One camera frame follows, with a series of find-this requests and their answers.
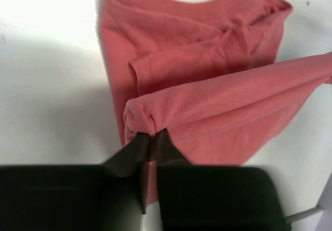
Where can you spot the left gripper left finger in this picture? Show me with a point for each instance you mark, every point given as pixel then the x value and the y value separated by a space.
pixel 132 163

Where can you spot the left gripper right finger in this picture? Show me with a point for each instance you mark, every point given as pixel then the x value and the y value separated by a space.
pixel 165 153

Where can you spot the pink t-shirt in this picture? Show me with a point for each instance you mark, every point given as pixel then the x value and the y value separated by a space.
pixel 205 72

